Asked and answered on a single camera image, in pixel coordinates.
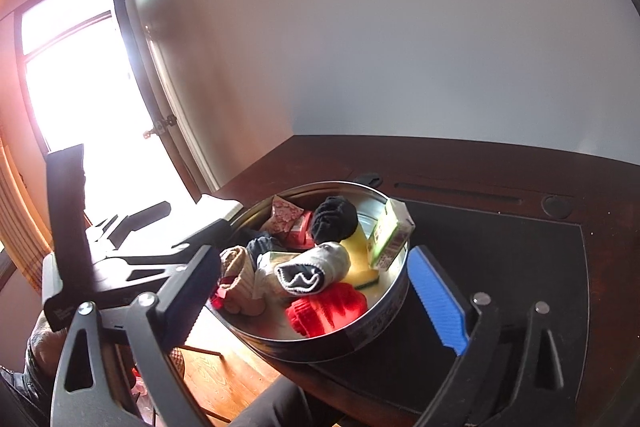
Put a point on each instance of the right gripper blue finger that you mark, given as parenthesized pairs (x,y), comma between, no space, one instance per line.
(440,302)

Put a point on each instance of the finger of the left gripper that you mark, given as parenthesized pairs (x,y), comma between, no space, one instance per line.
(182,297)

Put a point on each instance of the beige sock red ribbon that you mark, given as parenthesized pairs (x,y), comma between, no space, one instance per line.
(234,291)

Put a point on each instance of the green white small box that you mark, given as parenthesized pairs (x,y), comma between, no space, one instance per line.
(389,235)

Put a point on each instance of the grey white sock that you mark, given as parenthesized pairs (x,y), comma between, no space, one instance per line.
(313,271)

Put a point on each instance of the red wedding gift packet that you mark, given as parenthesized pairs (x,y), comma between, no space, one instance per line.
(299,237)

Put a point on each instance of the black sock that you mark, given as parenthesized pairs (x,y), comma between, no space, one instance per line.
(334,220)

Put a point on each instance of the person left hand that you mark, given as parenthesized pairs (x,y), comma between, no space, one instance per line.
(44,347)

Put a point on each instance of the yellow green sponge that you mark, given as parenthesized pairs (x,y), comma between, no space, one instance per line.
(360,275)

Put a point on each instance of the dark blue rolled sock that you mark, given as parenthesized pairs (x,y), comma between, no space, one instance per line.
(262,244)

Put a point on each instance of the round cookie tin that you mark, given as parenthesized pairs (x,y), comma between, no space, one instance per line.
(270,334)

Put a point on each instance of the pink white snack packet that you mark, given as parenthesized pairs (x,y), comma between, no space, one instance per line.
(283,216)

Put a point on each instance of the window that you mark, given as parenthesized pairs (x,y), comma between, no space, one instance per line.
(81,89)

